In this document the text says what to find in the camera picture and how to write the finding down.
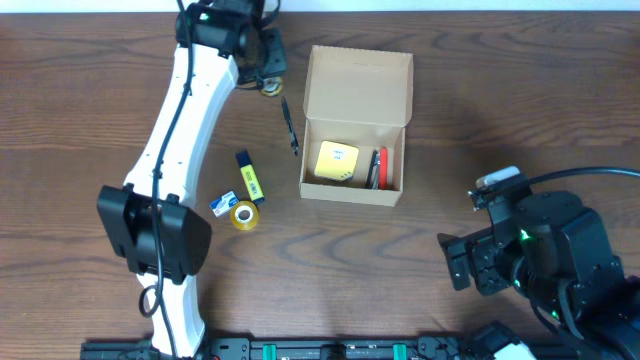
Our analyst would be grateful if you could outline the correction tape dispenser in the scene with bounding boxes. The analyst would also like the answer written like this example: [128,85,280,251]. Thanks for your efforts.
[260,77,283,97]

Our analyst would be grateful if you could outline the black pen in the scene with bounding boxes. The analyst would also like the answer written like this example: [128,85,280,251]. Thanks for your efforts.
[281,96,299,156]

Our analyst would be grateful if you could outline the red black stapler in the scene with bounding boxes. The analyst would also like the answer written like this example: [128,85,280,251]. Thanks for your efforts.
[365,147,389,190]

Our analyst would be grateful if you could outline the brown cardboard box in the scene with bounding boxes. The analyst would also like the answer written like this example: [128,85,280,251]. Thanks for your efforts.
[299,45,414,207]

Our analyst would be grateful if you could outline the yellow sticky note pad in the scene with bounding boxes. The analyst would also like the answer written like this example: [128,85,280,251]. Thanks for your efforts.
[314,141,359,182]

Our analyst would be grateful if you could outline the yellow clear tape roll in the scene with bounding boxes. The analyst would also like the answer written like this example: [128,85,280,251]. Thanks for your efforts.
[230,201,260,231]

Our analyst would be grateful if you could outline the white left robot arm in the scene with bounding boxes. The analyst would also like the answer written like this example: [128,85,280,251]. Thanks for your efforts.
[81,0,287,359]

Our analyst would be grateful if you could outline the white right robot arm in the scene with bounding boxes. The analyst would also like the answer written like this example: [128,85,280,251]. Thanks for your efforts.
[437,167,639,359]

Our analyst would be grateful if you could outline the yellow highlighter marker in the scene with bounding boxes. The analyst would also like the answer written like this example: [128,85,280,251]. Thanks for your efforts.
[235,150,265,204]

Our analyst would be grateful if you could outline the blue white staples box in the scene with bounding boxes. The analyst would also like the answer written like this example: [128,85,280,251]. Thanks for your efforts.
[209,190,239,217]

